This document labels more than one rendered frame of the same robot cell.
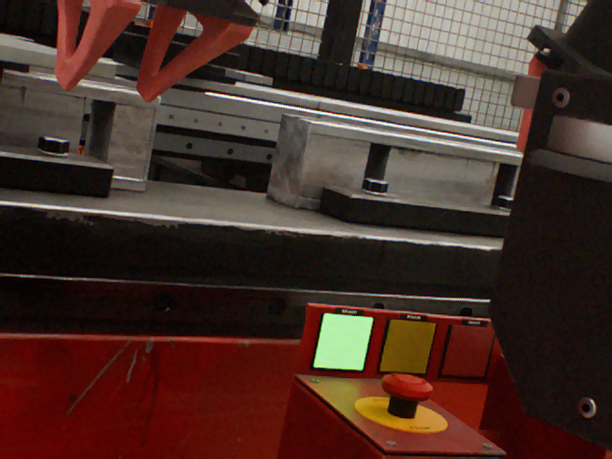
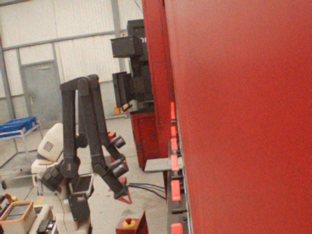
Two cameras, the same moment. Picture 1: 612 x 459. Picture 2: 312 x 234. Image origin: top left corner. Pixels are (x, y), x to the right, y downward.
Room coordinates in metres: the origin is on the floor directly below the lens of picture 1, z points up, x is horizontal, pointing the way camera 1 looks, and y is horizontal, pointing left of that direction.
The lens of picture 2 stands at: (1.75, -0.90, 1.64)
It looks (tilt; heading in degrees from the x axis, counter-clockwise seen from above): 13 degrees down; 129
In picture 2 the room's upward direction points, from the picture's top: 7 degrees counter-clockwise
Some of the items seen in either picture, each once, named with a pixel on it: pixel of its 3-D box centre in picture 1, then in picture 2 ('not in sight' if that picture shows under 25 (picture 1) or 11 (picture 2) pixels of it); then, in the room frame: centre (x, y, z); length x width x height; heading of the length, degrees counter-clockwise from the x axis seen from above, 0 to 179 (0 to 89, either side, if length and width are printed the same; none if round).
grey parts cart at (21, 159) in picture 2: not in sight; (21, 152); (-2.64, 0.61, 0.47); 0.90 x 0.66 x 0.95; 137
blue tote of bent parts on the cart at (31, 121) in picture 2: not in sight; (21, 124); (-2.81, 0.79, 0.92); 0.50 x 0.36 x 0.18; 47
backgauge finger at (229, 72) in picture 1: (204, 59); not in sight; (1.27, 0.15, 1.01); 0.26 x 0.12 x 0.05; 35
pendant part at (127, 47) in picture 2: not in sight; (131, 77); (-0.20, 1.13, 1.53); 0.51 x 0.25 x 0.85; 121
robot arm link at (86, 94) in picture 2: not in sight; (91, 126); (0.84, -0.25, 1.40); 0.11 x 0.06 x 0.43; 137
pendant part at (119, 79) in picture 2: not in sight; (124, 88); (-0.25, 1.04, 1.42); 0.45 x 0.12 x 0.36; 121
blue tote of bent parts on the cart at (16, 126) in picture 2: not in sight; (10, 130); (-2.52, 0.48, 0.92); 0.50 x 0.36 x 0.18; 47
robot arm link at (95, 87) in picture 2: not in sight; (99, 110); (0.53, 0.04, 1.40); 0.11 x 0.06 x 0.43; 137
